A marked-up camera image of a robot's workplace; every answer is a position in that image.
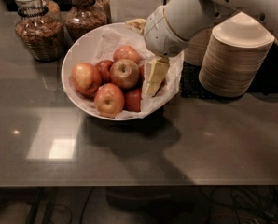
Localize left glass cereal jar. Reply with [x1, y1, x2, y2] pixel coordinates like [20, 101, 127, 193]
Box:
[15, 0, 64, 62]

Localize stack paper bowls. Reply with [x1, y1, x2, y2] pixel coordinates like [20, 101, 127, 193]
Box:
[199, 13, 274, 98]
[184, 28, 212, 66]

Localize right glass cereal jar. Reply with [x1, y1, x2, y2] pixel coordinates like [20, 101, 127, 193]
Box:
[63, 0, 107, 41]

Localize top red-yellow apple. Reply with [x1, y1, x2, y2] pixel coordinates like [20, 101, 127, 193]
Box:
[113, 45, 141, 63]

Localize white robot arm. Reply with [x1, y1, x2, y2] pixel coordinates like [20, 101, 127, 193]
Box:
[142, 0, 278, 94]

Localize front right red apple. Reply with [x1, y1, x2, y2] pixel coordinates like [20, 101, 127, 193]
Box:
[125, 88, 142, 112]

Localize front stack paper bowls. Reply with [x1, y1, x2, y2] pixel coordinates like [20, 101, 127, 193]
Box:
[199, 13, 274, 98]

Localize rear stack paper bowls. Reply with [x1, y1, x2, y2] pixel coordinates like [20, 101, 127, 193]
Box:
[184, 28, 212, 66]

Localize dark red apple behind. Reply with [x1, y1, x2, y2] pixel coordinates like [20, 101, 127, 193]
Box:
[96, 60, 114, 83]

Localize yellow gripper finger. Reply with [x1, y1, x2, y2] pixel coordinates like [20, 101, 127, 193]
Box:
[144, 57, 170, 97]
[125, 18, 146, 35]

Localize black rubber mat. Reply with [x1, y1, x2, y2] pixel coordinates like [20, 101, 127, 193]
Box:
[180, 63, 249, 100]

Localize large white bowl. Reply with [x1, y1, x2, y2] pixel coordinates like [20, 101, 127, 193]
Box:
[61, 22, 185, 122]

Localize yellow-red apple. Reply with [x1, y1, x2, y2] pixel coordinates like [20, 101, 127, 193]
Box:
[71, 63, 102, 97]
[110, 59, 140, 90]
[94, 83, 125, 118]

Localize white paper bowl liner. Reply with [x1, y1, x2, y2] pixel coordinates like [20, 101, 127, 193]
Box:
[63, 26, 185, 120]

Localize white paper sign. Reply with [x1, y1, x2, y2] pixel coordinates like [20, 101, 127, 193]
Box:
[110, 0, 163, 22]

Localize white rounded gripper body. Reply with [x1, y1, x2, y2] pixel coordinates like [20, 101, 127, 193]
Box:
[144, 6, 188, 58]

